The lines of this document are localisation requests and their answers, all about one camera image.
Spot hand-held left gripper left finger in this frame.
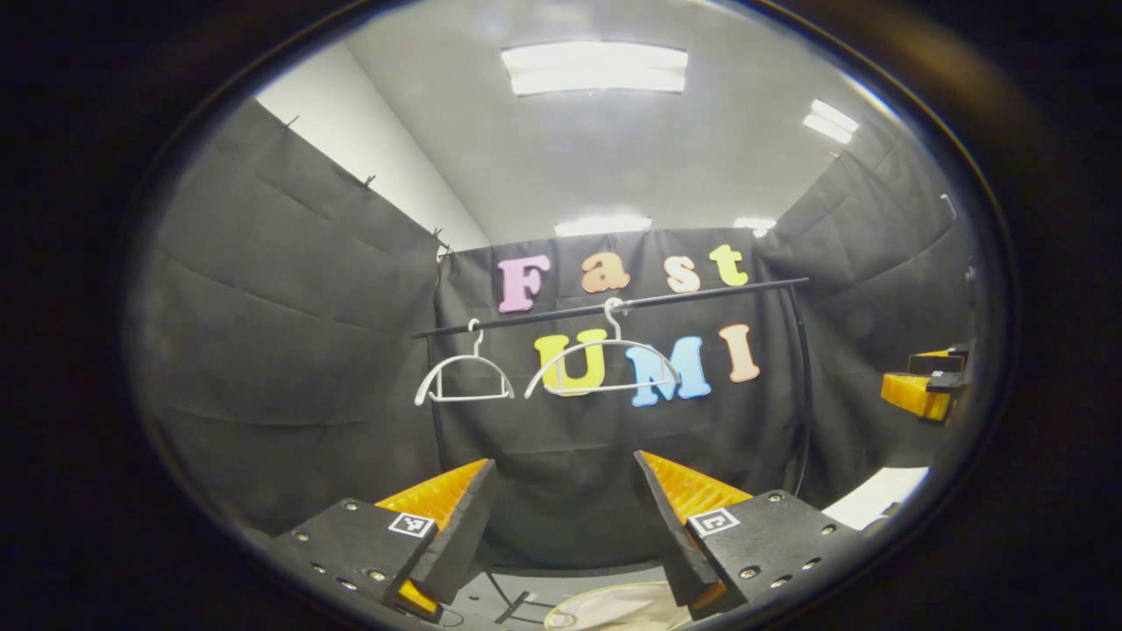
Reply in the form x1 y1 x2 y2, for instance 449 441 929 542
272 457 500 623

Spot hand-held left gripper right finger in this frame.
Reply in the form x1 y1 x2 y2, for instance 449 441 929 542
632 450 858 620

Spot cream fabric laundry hamper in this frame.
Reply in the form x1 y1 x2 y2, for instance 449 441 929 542
543 582 694 631

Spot white plastic clothes hanger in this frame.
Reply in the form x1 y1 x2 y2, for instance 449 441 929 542
414 317 517 407
523 297 684 401

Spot black metal clothes rack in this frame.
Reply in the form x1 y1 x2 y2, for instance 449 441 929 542
411 277 813 626

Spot white flat board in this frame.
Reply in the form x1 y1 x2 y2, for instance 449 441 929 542
822 466 931 532

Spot large ceiling light panel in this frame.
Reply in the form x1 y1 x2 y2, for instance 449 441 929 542
501 40 690 96

